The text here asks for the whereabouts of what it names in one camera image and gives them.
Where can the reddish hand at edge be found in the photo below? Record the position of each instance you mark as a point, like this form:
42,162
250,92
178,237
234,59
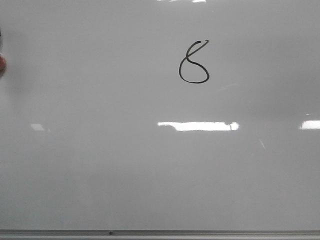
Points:
3,64

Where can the white glossy whiteboard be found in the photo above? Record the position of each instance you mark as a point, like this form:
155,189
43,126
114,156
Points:
160,119

